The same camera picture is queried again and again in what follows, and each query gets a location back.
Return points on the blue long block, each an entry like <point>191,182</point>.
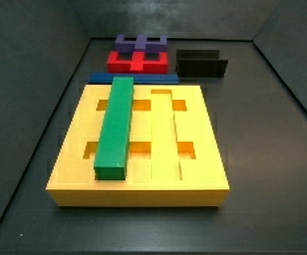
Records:
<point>104,78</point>

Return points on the yellow slotted board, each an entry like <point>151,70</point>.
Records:
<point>174,166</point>

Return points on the green long block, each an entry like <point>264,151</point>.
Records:
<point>110,164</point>

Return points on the red comb-shaped block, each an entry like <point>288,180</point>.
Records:
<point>137,65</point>

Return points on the purple comb-shaped block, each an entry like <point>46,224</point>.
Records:
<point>141,44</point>

